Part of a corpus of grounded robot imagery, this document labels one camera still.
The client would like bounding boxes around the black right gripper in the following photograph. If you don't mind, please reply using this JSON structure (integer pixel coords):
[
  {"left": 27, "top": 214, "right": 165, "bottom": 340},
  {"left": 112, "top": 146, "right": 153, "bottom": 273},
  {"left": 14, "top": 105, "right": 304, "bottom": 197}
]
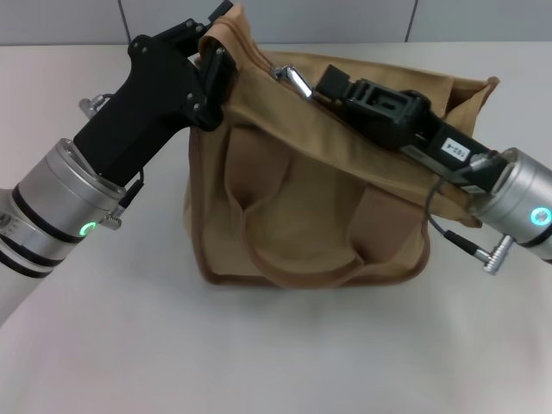
[{"left": 315, "top": 64, "right": 506, "bottom": 191}]

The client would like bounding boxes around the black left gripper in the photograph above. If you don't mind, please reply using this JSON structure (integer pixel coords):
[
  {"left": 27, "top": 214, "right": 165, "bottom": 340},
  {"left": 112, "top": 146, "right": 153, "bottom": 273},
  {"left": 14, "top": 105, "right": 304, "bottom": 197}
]
[{"left": 72, "top": 0, "right": 238, "bottom": 185}]

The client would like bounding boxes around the silver metal zipper pull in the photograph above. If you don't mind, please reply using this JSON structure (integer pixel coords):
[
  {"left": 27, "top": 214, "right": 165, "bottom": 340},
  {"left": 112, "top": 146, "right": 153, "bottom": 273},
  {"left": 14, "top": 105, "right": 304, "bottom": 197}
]
[{"left": 270, "top": 64, "right": 315, "bottom": 101}]

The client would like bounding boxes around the khaki canvas food bag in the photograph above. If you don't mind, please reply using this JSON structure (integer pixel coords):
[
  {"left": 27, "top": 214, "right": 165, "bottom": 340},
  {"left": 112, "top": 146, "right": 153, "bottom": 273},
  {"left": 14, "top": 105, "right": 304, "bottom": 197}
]
[{"left": 185, "top": 1, "right": 501, "bottom": 290}]

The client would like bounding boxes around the left gripper cable with connectors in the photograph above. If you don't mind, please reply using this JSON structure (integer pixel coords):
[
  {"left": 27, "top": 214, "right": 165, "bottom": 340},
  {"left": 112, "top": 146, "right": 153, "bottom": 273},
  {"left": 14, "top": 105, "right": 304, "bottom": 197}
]
[{"left": 78, "top": 92, "right": 146, "bottom": 232}]

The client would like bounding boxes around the gripper cable with connectors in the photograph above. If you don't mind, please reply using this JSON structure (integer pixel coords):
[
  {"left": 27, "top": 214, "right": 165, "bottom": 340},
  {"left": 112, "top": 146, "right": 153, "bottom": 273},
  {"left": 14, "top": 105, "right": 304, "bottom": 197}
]
[
  {"left": 424, "top": 153, "right": 518, "bottom": 275},
  {"left": 78, "top": 92, "right": 146, "bottom": 232}
]

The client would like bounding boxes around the right gripper cable with connectors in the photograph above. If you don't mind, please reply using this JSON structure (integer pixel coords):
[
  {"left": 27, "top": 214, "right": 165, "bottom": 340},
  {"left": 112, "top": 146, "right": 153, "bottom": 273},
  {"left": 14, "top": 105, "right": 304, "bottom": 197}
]
[{"left": 424, "top": 153, "right": 518, "bottom": 275}]

